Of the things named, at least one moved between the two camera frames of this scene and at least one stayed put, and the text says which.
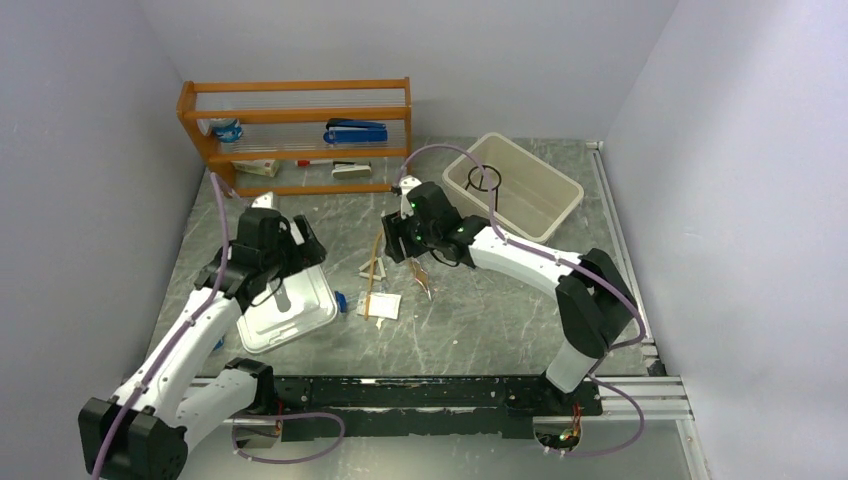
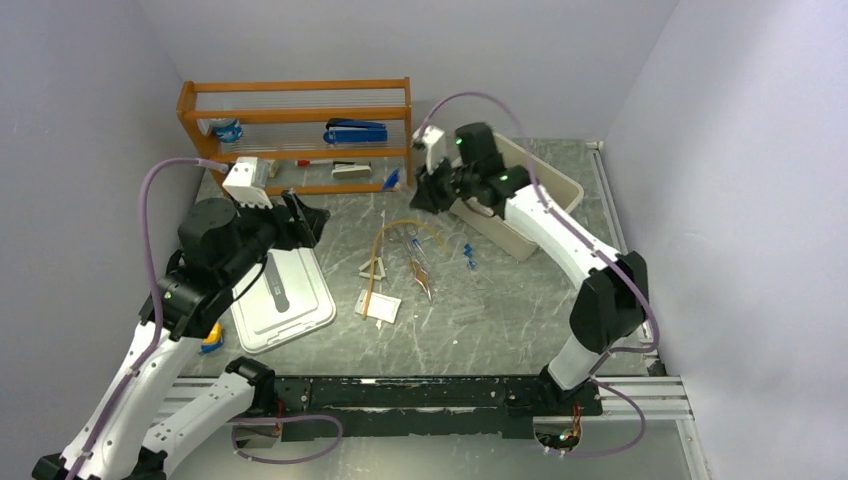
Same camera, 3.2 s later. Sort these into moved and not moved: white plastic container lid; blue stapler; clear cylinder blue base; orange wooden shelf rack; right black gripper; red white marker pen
Moved: clear cylinder blue base; right black gripper
Not moved: orange wooden shelf rack; blue stapler; red white marker pen; white plastic container lid
